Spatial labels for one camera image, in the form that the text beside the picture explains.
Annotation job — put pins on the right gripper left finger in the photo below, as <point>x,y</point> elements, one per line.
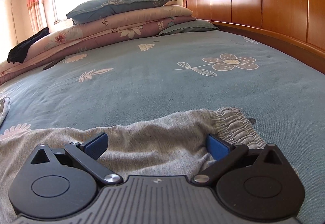
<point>84,156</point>

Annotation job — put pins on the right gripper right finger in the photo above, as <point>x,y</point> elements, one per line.
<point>226,157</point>

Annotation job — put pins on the grey sweatpants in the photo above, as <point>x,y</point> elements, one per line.
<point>170,145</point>

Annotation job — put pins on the blue floral bed sheet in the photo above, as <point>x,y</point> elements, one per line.
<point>149,78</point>

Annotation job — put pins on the black smartphone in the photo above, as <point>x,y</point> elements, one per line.
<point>53,63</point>

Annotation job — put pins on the pink floral folded quilt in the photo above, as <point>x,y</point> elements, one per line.
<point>109,30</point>

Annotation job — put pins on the black garment on quilt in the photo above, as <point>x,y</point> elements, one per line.
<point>20,51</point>

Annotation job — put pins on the orange wooden headboard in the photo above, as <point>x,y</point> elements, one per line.
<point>295,27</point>

